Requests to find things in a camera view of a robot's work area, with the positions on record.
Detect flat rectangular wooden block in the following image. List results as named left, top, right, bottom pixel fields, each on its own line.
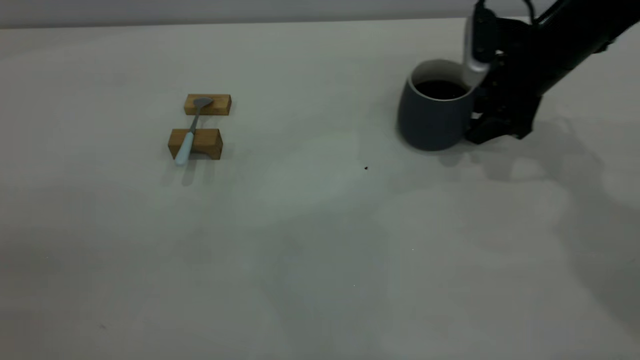
left=183, top=93, right=232, bottom=117

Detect spoon with pale blue handle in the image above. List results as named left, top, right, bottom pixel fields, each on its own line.
left=174, top=97, right=215, bottom=166

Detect black coffee liquid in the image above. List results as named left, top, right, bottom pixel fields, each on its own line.
left=415, top=80, right=469, bottom=100

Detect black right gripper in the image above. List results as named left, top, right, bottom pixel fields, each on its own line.
left=465, top=17, right=545, bottom=146

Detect arched wooden block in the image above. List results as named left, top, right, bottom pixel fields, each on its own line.
left=167, top=128, right=224, bottom=161

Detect dark grey ceramic mug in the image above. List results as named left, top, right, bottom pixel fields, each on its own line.
left=397, top=59, right=476, bottom=152

